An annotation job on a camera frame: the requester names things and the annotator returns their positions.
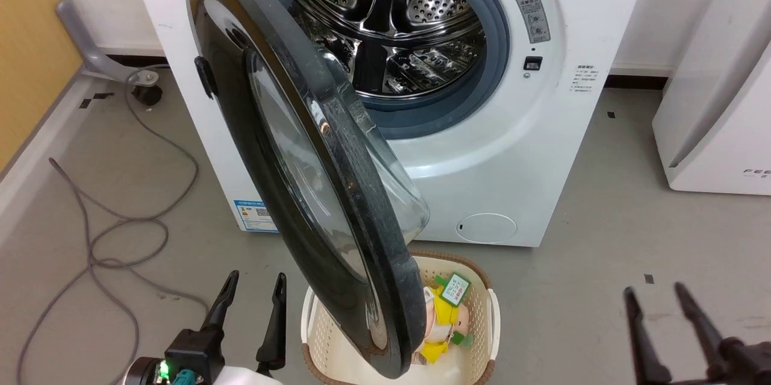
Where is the grey metal stand leg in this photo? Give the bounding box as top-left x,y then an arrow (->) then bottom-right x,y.
55,0 -> 160,87

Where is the grey warning sticker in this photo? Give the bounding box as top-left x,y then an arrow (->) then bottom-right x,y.
513,0 -> 551,44

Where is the cream plastic laundry basket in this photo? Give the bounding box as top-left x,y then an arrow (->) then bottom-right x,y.
301,251 -> 501,385

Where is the doll with yellow hat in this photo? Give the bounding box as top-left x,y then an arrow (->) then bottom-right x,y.
414,286 -> 476,365

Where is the white front-load washing machine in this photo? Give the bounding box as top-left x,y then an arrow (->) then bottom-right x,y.
123,0 -> 654,248

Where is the black round washing machine door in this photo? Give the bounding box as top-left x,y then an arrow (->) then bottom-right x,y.
184,0 -> 431,380

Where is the round white filter cover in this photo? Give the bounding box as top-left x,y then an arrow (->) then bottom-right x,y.
456,213 -> 518,245

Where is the white appliance cabinet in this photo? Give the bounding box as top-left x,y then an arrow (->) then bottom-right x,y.
652,0 -> 771,196

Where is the long grey cable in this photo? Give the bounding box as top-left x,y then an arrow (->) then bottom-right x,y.
17,64 -> 209,385

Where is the blue white energy label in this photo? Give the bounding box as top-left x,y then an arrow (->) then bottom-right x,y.
233,199 -> 279,233

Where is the black caster wheel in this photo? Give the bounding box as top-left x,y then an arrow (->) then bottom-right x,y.
132,84 -> 163,107

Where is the grey rubber door gasket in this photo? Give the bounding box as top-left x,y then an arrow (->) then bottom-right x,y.
269,0 -> 511,140

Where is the green white toy tag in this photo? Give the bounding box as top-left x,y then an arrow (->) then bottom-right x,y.
435,272 -> 472,306

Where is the steel perforated washer drum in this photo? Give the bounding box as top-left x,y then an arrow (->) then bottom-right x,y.
289,0 -> 487,96

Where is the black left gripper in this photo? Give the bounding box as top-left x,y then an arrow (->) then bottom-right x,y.
164,271 -> 287,384

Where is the small printed text label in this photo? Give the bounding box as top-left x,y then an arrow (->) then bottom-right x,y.
572,64 -> 601,103

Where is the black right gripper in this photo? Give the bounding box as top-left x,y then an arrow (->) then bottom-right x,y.
623,282 -> 771,385

